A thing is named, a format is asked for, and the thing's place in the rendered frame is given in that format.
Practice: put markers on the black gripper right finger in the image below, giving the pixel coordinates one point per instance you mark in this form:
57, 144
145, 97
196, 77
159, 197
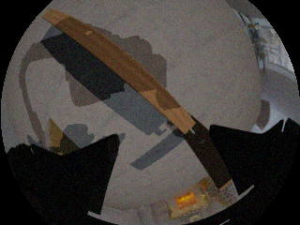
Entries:
243, 152

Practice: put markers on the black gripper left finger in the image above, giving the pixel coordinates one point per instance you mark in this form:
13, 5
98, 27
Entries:
85, 172

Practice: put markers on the wooden post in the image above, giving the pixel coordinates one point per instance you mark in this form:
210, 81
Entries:
208, 155

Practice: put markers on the wooden rail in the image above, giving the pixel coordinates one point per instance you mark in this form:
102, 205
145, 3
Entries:
124, 66

